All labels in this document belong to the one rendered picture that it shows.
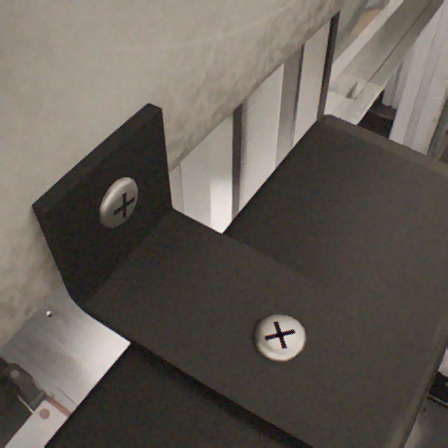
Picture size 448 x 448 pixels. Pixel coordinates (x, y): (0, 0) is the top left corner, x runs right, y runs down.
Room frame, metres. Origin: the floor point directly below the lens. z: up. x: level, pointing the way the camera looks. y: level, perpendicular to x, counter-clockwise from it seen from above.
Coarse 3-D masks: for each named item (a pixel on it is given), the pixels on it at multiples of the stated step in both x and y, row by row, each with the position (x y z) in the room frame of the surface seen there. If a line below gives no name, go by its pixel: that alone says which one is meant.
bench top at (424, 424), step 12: (444, 156) 0.80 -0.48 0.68; (432, 408) 0.25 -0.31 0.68; (444, 408) 0.25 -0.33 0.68; (420, 420) 0.23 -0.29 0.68; (432, 420) 0.23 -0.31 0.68; (444, 420) 0.23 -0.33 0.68; (420, 432) 0.21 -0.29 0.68; (432, 432) 0.21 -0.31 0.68; (444, 432) 0.21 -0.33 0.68; (408, 444) 0.20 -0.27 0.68; (420, 444) 0.20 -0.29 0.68; (432, 444) 0.19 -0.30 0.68; (444, 444) 0.19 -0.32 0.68
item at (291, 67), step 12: (444, 12) 0.45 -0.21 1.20; (444, 24) 0.44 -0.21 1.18; (444, 36) 0.44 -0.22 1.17; (300, 48) 0.11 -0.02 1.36; (432, 48) 0.45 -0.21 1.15; (288, 60) 0.10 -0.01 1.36; (432, 60) 0.44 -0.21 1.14; (288, 72) 0.10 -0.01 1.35; (432, 72) 0.44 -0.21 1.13; (288, 84) 0.10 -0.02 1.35; (420, 84) 0.45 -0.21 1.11; (288, 96) 0.10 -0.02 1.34; (420, 96) 0.45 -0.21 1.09; (444, 96) 0.45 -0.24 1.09; (288, 108) 0.10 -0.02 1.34; (420, 108) 0.44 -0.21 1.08; (288, 120) 0.10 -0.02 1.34; (288, 132) 0.11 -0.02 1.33; (408, 132) 0.45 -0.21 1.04; (432, 132) 0.45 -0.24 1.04; (288, 144) 0.11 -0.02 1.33; (408, 144) 0.44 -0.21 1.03; (276, 156) 0.10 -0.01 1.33
